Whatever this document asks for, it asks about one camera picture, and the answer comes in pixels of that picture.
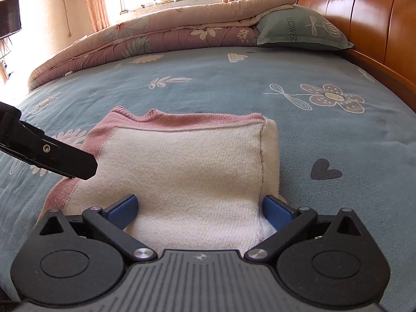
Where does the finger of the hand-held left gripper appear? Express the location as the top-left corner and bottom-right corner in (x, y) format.
(0, 101), (99, 180)

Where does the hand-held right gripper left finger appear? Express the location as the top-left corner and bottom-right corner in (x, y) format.
(39, 194), (159, 262)

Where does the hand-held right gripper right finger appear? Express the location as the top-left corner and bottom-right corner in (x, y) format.
(244, 196), (363, 262)

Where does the pink and cream knit sweater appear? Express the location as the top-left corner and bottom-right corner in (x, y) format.
(39, 106), (287, 255)

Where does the folded pink floral quilt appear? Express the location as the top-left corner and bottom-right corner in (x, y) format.
(27, 0), (297, 92)

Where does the grey-blue pillow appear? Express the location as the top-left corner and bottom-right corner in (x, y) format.
(256, 4), (355, 51)

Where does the wooden bed headboard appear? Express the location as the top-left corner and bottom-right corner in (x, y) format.
(294, 0), (416, 97)

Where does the thin wall cord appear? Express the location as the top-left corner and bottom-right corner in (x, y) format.
(58, 0), (73, 38)

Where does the black wall television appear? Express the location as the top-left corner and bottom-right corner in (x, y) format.
(0, 0), (23, 40)

